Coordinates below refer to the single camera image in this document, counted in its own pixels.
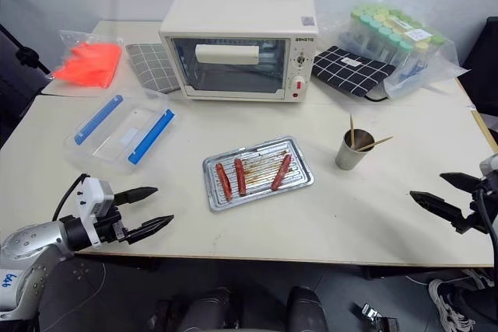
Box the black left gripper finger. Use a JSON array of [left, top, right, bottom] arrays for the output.
[[112, 187, 159, 206], [125, 215, 175, 246]]

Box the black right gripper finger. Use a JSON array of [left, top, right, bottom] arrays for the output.
[[409, 190, 467, 232], [439, 171, 485, 193]]

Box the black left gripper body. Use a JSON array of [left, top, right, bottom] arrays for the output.
[[93, 206, 131, 246]]

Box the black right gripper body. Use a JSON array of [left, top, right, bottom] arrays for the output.
[[453, 177, 494, 236]]

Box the clear box with blue clips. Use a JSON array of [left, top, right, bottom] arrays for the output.
[[63, 92, 181, 176]]

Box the red-brown sausage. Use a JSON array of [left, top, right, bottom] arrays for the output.
[[270, 153, 293, 192], [233, 158, 247, 197], [215, 163, 233, 202]]

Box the white laced shoe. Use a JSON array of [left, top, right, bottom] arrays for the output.
[[427, 278, 479, 332]]

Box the steel cup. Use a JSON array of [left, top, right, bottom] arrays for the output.
[[335, 128, 376, 171]]

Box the dark rounded shape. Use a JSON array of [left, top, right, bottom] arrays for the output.
[[156, 286, 243, 332], [286, 285, 328, 332]]

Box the ribbed metal baking tray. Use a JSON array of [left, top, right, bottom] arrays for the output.
[[202, 135, 316, 214]]

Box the grey grid-pattern mat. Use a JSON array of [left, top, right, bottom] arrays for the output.
[[124, 41, 181, 96]]

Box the black metal clip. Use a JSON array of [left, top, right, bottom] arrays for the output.
[[352, 301, 401, 332]]

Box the bagged orange cloth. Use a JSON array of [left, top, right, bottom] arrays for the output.
[[51, 29, 126, 90]]

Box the black grid-pattern cloth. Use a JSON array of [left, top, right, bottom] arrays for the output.
[[311, 44, 398, 103]]

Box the bag of green-capped tubes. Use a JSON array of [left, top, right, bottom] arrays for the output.
[[337, 2, 471, 100]]

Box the cream toaster oven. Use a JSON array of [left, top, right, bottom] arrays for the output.
[[159, 0, 320, 104]]

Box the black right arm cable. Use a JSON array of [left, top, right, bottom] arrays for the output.
[[475, 187, 498, 271]]

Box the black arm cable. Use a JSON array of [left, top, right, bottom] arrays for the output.
[[475, 187, 498, 271], [51, 173, 87, 222]]

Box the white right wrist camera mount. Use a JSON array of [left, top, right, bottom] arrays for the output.
[[479, 154, 498, 180]]

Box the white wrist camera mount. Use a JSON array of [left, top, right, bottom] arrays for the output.
[[76, 176, 116, 246], [479, 154, 498, 180]]

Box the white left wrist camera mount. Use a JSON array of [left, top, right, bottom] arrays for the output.
[[76, 176, 116, 246]]

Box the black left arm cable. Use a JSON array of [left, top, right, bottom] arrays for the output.
[[51, 173, 87, 222]]

